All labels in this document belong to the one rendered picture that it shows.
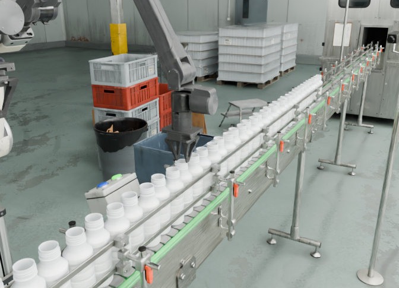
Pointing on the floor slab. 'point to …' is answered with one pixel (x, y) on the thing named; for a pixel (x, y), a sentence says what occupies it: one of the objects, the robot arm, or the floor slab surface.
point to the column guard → (118, 38)
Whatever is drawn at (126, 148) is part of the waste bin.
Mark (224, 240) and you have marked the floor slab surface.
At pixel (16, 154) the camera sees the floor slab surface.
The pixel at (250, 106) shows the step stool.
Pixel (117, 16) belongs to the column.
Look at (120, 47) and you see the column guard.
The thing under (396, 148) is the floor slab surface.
